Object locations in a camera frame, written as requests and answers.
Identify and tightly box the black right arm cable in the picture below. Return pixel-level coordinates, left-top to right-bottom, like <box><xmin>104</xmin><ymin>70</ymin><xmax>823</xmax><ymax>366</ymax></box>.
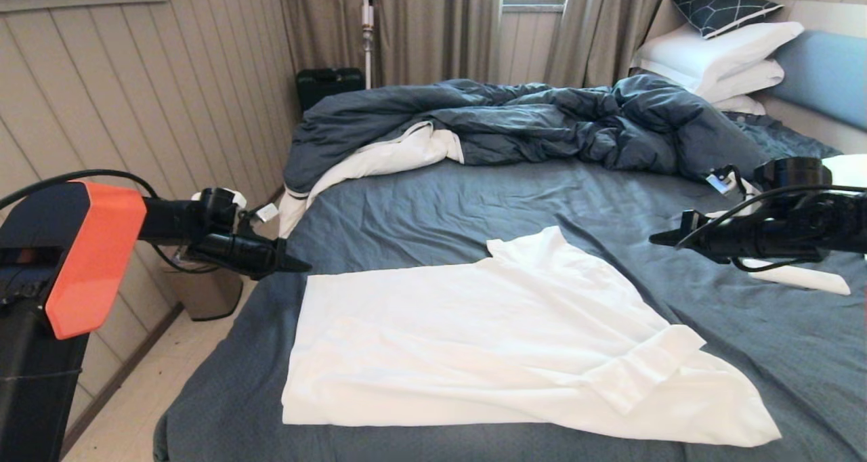
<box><xmin>676</xmin><ymin>166</ymin><xmax>867</xmax><ymax>273</ymax></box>

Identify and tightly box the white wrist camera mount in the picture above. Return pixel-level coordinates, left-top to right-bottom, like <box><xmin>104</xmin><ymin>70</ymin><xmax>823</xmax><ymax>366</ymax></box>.
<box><xmin>704</xmin><ymin>166</ymin><xmax>763</xmax><ymax>217</ymax></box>
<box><xmin>192</xmin><ymin>188</ymin><xmax>280</xmax><ymax>224</ymax></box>

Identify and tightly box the narrow beige curtain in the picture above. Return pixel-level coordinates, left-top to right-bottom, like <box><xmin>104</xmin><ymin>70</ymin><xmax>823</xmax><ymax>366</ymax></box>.
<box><xmin>544</xmin><ymin>0</ymin><xmax>712</xmax><ymax>89</ymax></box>

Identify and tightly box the black suitcase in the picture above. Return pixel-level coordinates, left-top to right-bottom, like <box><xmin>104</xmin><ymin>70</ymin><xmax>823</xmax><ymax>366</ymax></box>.
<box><xmin>297</xmin><ymin>67</ymin><xmax>366</xmax><ymax>114</ymax></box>

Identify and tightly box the medium white pillow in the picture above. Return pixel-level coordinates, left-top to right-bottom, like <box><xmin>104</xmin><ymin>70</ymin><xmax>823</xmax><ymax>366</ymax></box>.
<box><xmin>698</xmin><ymin>60</ymin><xmax>785</xmax><ymax>104</ymax></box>

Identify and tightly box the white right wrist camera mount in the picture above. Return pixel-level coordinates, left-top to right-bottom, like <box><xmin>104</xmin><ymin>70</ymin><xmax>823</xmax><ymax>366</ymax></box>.
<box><xmin>704</xmin><ymin>166</ymin><xmax>763</xmax><ymax>217</ymax></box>

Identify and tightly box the white stick vacuum cleaner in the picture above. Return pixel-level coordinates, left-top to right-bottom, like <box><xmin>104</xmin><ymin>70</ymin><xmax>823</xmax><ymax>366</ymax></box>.
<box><xmin>361</xmin><ymin>0</ymin><xmax>375</xmax><ymax>89</ymax></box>

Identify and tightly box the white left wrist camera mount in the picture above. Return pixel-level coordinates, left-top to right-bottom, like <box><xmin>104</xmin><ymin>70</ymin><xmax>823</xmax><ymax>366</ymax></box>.
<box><xmin>192</xmin><ymin>188</ymin><xmax>280</xmax><ymax>224</ymax></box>

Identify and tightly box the large white pillow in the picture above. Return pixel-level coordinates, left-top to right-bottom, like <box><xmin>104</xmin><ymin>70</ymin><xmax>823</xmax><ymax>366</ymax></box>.
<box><xmin>630</xmin><ymin>22</ymin><xmax>805</xmax><ymax>97</ymax></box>

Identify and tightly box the beige upholstered bed frame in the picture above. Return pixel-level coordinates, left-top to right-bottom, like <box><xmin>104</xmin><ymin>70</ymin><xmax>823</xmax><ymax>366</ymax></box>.
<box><xmin>757</xmin><ymin>95</ymin><xmax>867</xmax><ymax>156</ymax></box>

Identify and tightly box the white pillow without stack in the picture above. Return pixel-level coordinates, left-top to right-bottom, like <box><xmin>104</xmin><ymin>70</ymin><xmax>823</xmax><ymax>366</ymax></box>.
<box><xmin>823</xmin><ymin>154</ymin><xmax>867</xmax><ymax>259</ymax></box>

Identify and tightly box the wide beige curtain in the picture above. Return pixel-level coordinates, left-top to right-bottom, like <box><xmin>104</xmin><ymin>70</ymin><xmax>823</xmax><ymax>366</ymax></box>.
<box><xmin>274</xmin><ymin>0</ymin><xmax>503</xmax><ymax>89</ymax></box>

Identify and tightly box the blue padded headboard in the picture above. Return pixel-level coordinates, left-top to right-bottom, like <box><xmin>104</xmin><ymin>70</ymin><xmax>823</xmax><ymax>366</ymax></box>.
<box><xmin>769</xmin><ymin>30</ymin><xmax>867</xmax><ymax>133</ymax></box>

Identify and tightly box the dark geometric patterned cushion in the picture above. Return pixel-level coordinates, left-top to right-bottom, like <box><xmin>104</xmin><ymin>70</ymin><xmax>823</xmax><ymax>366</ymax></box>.
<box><xmin>669</xmin><ymin>0</ymin><xmax>784</xmax><ymax>40</ymax></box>

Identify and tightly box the blue patterned bed sheet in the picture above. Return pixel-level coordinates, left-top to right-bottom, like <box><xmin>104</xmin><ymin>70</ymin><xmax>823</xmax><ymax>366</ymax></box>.
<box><xmin>154</xmin><ymin>113</ymin><xmax>867</xmax><ymax>462</ymax></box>

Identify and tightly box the long white remote control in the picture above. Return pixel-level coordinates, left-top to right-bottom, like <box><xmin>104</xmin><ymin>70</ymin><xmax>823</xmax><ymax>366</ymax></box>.
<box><xmin>744</xmin><ymin>259</ymin><xmax>852</xmax><ymax>297</ymax></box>

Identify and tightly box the white t-shirt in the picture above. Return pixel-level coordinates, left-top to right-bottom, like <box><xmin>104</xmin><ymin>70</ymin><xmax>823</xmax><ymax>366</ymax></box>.
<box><xmin>282</xmin><ymin>226</ymin><xmax>783</xmax><ymax>448</ymax></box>

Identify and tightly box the flat white pillow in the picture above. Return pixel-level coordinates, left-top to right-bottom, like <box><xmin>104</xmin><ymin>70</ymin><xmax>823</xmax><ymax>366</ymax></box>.
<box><xmin>711</xmin><ymin>96</ymin><xmax>766</xmax><ymax>116</ymax></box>

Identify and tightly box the blue duvet with white lining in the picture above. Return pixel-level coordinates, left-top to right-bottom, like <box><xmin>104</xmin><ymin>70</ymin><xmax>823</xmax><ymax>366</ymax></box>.
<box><xmin>279</xmin><ymin>76</ymin><xmax>775</xmax><ymax>246</ymax></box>

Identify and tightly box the beige trash bin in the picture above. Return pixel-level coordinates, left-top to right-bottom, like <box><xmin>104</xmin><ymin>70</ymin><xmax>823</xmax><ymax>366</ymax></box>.
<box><xmin>166</xmin><ymin>245</ymin><xmax>243</xmax><ymax>322</ymax></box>

